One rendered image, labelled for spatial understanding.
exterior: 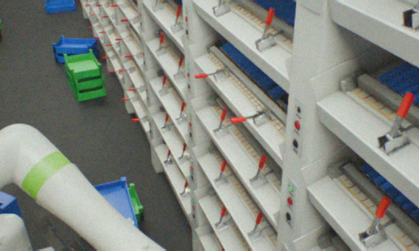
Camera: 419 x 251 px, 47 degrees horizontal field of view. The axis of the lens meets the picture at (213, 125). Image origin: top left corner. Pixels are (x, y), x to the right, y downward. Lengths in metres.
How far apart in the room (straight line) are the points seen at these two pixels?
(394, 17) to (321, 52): 0.18
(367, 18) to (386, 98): 0.15
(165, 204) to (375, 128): 1.70
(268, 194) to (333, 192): 0.32
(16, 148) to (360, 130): 0.73
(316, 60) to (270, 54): 0.22
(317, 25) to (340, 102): 0.14
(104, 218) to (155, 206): 1.30
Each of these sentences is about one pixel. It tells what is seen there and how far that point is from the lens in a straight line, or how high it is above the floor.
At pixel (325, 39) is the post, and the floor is 1.24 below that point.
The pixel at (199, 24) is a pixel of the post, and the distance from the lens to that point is 1.50.
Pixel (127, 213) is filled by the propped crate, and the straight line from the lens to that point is 2.25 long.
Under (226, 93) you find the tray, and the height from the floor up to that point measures 0.93.
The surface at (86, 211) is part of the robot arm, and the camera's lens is 1.09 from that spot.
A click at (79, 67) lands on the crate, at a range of 3.53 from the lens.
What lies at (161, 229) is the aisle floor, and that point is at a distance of 2.25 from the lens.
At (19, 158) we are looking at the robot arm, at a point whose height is 0.93.
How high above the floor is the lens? 1.53
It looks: 31 degrees down
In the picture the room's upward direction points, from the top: straight up
